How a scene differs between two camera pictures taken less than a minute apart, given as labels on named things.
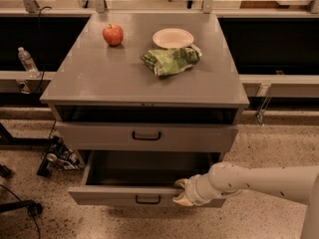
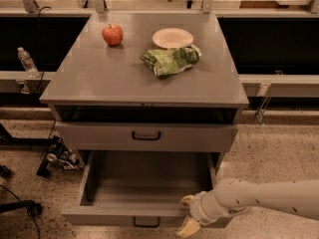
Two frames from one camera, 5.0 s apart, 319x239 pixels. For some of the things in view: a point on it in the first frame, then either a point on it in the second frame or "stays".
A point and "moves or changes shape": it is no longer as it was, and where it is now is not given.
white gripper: x=191 y=190 to x=198 y=207
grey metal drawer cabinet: x=148 y=89 stays
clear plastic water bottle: x=28 y=63 stays
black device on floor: x=59 y=156 stays
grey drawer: x=139 y=178 moves or changes shape
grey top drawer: x=148 y=135 stays
